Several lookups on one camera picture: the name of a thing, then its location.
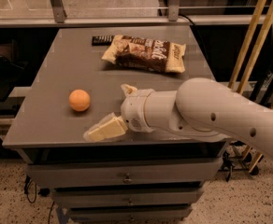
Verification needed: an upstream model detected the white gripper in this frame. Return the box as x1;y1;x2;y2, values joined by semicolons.
83;84;153;142

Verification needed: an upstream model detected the orange fruit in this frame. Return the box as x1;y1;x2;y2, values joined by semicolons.
69;90;91;112

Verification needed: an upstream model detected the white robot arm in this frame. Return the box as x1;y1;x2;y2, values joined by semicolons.
83;77;273;160

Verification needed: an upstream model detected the brown chip bag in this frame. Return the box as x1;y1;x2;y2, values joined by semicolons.
102;35;186;74

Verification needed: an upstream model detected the black remote control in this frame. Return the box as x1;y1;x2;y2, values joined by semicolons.
92;35;114;46

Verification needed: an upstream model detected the grey drawer cabinet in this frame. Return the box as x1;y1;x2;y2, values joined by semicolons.
4;25;226;212

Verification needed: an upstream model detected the top grey drawer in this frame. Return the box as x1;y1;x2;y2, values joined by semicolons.
25;158;222;189

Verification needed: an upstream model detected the grey drawer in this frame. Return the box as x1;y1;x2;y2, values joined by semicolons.
25;158;222;189
52;188;203;208
69;206;192;222

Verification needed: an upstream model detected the middle grey drawer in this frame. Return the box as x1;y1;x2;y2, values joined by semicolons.
52;188;203;208

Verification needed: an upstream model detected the grey metal railing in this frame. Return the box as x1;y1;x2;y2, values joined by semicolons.
0;0;273;29

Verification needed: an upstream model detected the bottom grey drawer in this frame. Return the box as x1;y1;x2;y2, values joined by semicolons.
69;206;192;222

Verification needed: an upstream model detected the black cable on railing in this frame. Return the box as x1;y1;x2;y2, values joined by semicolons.
178;13;210;63

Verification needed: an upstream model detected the black cable on floor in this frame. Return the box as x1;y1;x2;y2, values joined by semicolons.
23;175;56;224

